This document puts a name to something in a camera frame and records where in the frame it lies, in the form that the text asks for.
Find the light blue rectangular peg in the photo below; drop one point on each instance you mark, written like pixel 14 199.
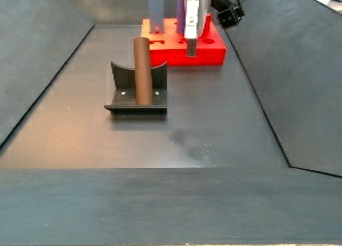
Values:
pixel 157 16

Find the purple round peg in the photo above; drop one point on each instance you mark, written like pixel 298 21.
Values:
pixel 181 15

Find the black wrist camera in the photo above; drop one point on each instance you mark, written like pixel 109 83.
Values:
pixel 230 17

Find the black curved cradle fixture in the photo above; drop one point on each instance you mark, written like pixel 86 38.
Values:
pixel 125 96

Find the red star peg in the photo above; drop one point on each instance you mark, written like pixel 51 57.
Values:
pixel 207 23

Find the brown oval rod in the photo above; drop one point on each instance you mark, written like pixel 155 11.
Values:
pixel 143 77

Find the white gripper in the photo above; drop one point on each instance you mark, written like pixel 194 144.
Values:
pixel 191 24

